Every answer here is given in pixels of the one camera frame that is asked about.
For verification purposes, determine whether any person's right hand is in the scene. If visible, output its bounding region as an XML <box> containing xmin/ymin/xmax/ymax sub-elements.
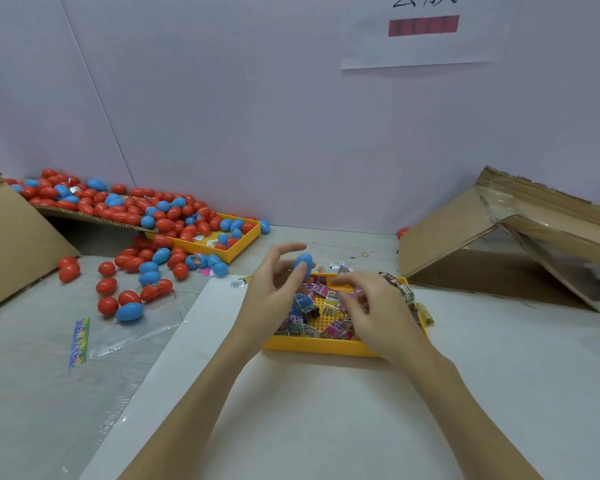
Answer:
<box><xmin>330</xmin><ymin>271</ymin><xmax>436</xmax><ymax>371</ymax></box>

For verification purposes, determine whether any pile of plastic eggs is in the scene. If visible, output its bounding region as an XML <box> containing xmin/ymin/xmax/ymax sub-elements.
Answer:
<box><xmin>8</xmin><ymin>167</ymin><xmax>272</xmax><ymax>325</ymax></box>

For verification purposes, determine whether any clear bag with coloured label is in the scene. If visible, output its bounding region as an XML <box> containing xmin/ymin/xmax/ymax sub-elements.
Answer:
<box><xmin>68</xmin><ymin>307</ymin><xmax>186</xmax><ymax>369</ymax></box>

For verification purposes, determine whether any torn flattened cardboard box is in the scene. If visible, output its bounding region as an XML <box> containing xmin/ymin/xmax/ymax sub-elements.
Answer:
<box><xmin>397</xmin><ymin>165</ymin><xmax>600</xmax><ymax>313</ymax></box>

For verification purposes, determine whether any white paper sign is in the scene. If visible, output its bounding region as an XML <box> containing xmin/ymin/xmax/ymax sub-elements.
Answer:
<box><xmin>340</xmin><ymin>0</ymin><xmax>523</xmax><ymax>71</ymax></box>

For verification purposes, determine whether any yellow plastic tray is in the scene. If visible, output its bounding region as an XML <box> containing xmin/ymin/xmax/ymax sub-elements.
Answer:
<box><xmin>261</xmin><ymin>273</ymin><xmax>421</xmax><ymax>358</ymax></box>

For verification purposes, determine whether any person's left hand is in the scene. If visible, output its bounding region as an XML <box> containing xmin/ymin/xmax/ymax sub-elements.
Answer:
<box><xmin>225</xmin><ymin>243</ymin><xmax>316</xmax><ymax>361</ymax></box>

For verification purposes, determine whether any yellow tray under eggs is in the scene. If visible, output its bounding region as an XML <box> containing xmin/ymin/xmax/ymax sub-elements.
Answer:
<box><xmin>150</xmin><ymin>213</ymin><xmax>262</xmax><ymax>265</ymax></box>

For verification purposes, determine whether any person's left forearm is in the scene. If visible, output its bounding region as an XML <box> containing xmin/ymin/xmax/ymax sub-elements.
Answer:
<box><xmin>120</xmin><ymin>339</ymin><xmax>266</xmax><ymax>480</ymax></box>

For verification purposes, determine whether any brown cardboard sheet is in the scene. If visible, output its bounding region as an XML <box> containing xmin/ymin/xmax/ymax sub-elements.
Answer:
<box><xmin>35</xmin><ymin>205</ymin><xmax>146</xmax><ymax>232</ymax></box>

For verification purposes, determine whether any tall brown cardboard box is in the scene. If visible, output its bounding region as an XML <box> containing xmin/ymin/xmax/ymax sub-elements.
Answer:
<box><xmin>0</xmin><ymin>151</ymin><xmax>81</xmax><ymax>318</ymax></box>

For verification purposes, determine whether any person's right forearm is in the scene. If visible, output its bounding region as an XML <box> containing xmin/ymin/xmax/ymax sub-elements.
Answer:
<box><xmin>400</xmin><ymin>345</ymin><xmax>543</xmax><ymax>480</ymax></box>

